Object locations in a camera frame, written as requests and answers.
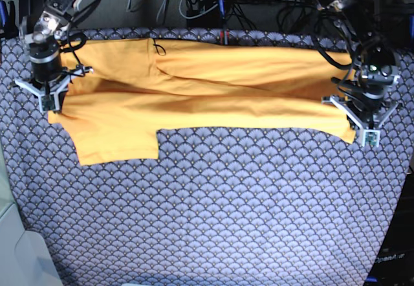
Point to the blue fan-patterned tablecloth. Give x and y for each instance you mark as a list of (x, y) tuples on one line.
[(218, 207)]

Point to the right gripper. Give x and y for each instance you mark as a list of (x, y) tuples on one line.
[(50, 80)]

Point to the black OpenArm box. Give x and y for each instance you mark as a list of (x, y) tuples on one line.
[(394, 263)]

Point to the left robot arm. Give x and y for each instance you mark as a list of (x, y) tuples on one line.
[(372, 72)]

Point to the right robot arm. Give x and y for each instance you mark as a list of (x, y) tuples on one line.
[(51, 48)]

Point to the white plastic bin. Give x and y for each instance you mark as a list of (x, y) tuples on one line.
[(25, 258)]

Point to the red table clamp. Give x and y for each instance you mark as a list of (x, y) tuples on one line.
[(224, 37)]

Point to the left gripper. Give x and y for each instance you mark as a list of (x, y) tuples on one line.
[(365, 107)]

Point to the yellow T-shirt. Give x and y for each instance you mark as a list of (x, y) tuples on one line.
[(140, 86)]

